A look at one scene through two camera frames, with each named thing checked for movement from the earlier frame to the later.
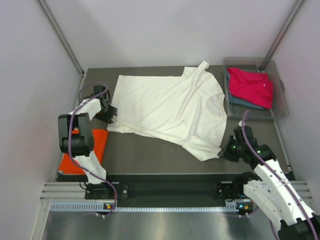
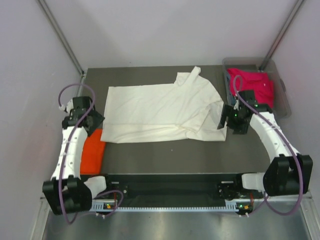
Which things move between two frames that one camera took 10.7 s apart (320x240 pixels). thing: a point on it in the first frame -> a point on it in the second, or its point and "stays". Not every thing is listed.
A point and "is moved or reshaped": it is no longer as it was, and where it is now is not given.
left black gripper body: x=106 y=113 -> x=97 y=119
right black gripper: x=226 y=153 -> x=237 y=129
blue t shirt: x=237 y=100 stays
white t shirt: x=190 y=109 is moved or reshaped
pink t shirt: x=256 y=88 stays
